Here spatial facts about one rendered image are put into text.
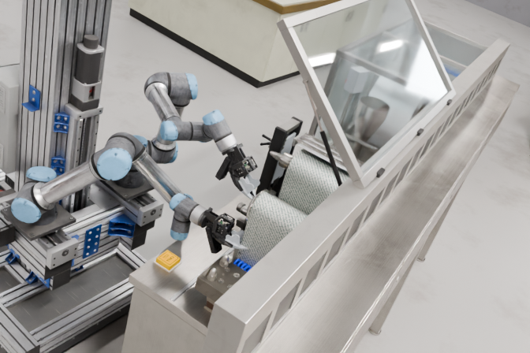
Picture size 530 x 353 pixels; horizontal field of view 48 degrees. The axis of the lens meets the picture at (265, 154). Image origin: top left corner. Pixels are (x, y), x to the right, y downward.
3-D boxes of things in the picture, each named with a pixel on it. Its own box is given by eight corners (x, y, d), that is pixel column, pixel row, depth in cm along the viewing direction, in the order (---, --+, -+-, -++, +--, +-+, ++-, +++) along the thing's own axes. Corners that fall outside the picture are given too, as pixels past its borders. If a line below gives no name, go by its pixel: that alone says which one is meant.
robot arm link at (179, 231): (189, 227, 251) (194, 206, 246) (186, 243, 242) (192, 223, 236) (171, 223, 250) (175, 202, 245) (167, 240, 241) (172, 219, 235)
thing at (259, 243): (237, 258, 232) (248, 221, 223) (287, 289, 224) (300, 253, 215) (236, 258, 232) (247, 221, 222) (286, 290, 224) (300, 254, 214)
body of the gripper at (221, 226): (226, 228, 224) (201, 212, 228) (222, 245, 228) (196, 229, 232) (237, 219, 230) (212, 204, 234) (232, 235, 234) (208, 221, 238)
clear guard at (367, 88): (401, -13, 257) (402, -13, 257) (449, 91, 262) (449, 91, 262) (286, 27, 174) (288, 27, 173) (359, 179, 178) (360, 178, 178)
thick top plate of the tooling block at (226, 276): (218, 267, 233) (222, 255, 230) (304, 322, 220) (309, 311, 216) (194, 287, 220) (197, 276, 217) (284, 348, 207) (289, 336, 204)
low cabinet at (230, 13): (370, 56, 793) (395, -12, 746) (259, 94, 606) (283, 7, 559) (252, -2, 881) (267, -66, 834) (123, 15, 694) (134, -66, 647)
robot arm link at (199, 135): (184, 124, 235) (193, 117, 225) (210, 124, 240) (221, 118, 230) (185, 143, 233) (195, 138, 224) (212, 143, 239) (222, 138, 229)
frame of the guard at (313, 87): (390, -13, 264) (405, -21, 259) (442, 98, 269) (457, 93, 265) (260, 30, 173) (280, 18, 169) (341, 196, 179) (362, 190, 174)
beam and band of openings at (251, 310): (483, 69, 379) (498, 36, 368) (495, 74, 376) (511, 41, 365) (194, 369, 134) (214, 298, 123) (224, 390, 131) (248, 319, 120)
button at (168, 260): (166, 254, 242) (167, 249, 241) (180, 262, 240) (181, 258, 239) (155, 261, 237) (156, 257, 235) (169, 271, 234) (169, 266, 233)
